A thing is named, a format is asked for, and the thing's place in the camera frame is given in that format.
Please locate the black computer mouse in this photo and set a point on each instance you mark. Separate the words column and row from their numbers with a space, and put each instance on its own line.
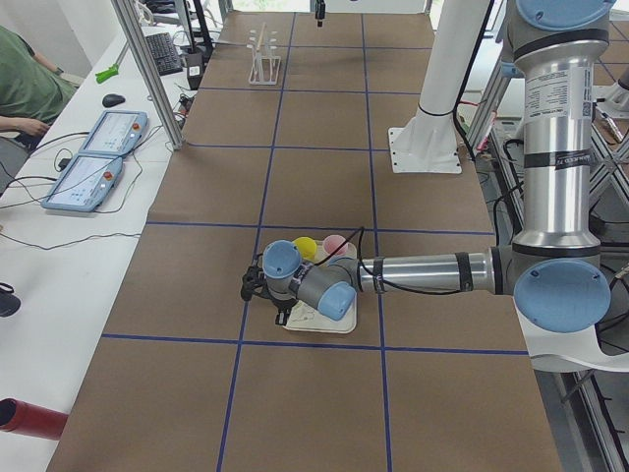
column 112, row 99

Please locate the teach pendant tablet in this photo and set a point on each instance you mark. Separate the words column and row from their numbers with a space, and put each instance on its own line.
column 85, row 183
column 116, row 132

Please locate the black shoe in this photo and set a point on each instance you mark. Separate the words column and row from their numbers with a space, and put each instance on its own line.
column 9, row 302

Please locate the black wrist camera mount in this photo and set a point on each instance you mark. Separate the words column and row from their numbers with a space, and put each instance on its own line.
column 253, row 284

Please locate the red cylinder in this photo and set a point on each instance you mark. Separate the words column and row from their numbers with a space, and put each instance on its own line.
column 26, row 419

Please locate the aluminium frame post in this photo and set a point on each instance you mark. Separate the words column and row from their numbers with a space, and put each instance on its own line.
column 128, row 20

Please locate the yellow cup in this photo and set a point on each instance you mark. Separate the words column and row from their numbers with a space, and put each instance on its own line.
column 307, row 247

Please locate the black box with label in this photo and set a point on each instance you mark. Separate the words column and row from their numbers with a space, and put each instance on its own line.
column 195, row 69

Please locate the cream serving tray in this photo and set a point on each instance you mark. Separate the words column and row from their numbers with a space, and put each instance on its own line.
column 305, row 318

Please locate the lower teach pendant tablet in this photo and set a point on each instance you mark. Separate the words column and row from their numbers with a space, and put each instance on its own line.
column 85, row 183

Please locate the white wire cup rack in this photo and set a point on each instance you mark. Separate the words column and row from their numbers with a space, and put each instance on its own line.
column 266, row 62

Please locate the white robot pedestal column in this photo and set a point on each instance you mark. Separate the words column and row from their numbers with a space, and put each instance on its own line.
column 428, row 142

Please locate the person in green shirt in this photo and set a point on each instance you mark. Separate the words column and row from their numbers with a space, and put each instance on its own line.
column 33, row 90

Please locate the white chair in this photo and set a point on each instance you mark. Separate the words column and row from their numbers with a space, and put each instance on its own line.
column 568, row 352

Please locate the green handled tool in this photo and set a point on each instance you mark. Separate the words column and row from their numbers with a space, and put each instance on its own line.
column 113, row 70

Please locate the pink cup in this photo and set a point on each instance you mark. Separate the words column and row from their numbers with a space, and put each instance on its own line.
column 335, row 245

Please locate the upper teach pendant tablet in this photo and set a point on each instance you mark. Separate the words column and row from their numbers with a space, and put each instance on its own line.
column 116, row 132

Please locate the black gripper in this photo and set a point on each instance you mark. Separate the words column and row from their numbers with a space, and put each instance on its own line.
column 319, row 10
column 281, row 305

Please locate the black keyboard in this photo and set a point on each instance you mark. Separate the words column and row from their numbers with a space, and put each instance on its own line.
column 164, row 53

